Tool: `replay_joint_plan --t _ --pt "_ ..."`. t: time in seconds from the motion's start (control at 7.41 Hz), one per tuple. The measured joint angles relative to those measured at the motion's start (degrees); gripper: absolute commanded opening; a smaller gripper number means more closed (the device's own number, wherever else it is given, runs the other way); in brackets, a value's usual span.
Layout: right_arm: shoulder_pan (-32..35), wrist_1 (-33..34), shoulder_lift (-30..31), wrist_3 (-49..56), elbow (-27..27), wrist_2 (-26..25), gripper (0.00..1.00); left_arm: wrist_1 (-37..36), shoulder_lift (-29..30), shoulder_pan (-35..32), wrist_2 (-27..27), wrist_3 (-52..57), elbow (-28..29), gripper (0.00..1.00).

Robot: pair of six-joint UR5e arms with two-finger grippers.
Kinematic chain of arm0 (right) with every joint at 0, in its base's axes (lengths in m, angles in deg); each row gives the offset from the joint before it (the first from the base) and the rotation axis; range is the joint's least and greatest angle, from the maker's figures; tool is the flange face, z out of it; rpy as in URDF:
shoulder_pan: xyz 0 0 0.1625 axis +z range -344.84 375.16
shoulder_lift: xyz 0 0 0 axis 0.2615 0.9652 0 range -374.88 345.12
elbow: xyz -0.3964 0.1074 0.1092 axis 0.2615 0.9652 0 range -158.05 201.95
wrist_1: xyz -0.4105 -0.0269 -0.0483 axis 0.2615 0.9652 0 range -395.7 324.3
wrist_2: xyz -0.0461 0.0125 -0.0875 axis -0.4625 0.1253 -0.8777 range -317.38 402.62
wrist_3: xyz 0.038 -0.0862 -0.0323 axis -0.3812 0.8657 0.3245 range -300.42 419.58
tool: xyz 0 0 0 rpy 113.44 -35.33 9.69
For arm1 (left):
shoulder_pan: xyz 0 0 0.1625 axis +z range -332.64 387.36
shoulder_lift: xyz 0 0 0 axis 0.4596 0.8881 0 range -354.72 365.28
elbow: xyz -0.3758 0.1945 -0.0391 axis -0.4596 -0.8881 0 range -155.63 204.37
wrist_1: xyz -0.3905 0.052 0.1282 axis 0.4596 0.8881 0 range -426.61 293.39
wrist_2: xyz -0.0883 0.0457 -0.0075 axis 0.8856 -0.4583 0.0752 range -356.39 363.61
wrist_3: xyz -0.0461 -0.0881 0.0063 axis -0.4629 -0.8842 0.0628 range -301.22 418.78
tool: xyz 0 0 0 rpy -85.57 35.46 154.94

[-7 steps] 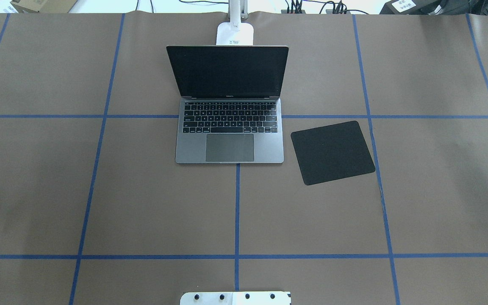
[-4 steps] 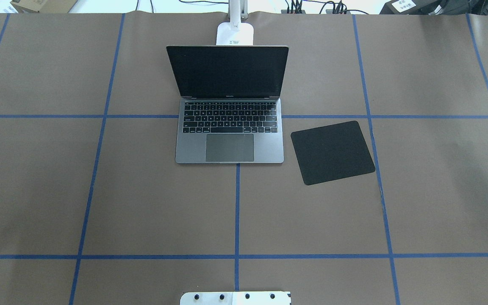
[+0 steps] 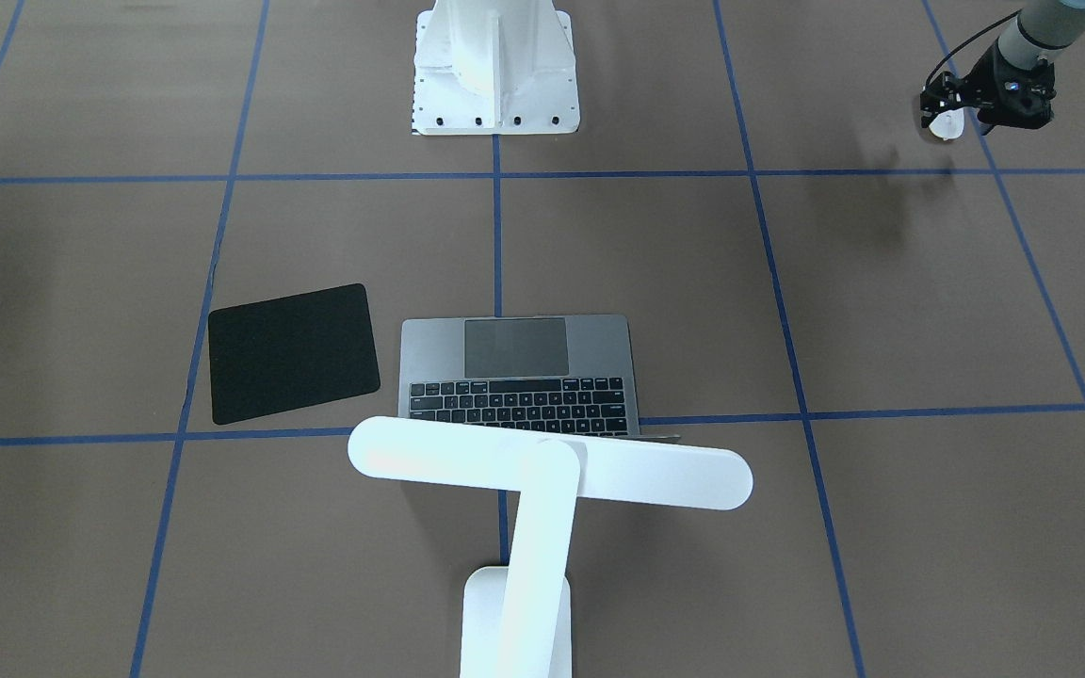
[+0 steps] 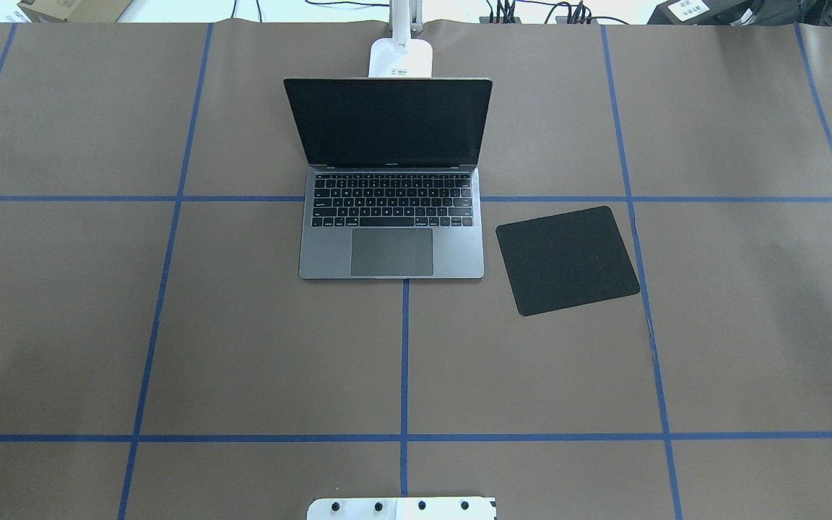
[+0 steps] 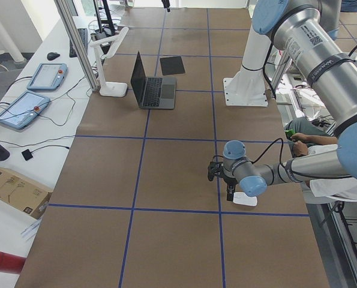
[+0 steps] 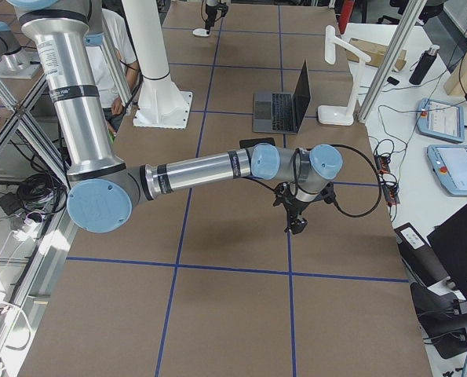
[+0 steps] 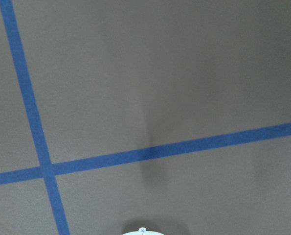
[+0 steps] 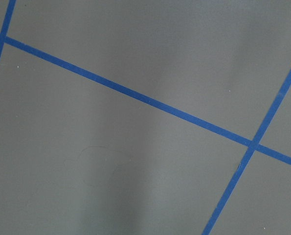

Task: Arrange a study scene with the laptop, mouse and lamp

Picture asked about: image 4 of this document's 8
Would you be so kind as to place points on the grey laptop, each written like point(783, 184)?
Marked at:
point(393, 188)

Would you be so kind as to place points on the cardboard box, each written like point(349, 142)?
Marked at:
point(88, 11)

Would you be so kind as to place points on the left black usb hub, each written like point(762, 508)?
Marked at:
point(500, 13)

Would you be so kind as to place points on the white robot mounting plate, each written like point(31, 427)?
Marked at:
point(438, 507)

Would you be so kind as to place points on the right black usb hub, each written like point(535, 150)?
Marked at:
point(576, 13)

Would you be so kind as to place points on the black usb hub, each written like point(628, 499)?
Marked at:
point(576, 13)
point(500, 13)

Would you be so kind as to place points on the black device with label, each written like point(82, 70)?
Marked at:
point(740, 13)

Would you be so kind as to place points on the white desk lamp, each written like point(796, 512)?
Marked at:
point(402, 54)

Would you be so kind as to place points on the black mouse pad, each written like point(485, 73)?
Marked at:
point(566, 260)

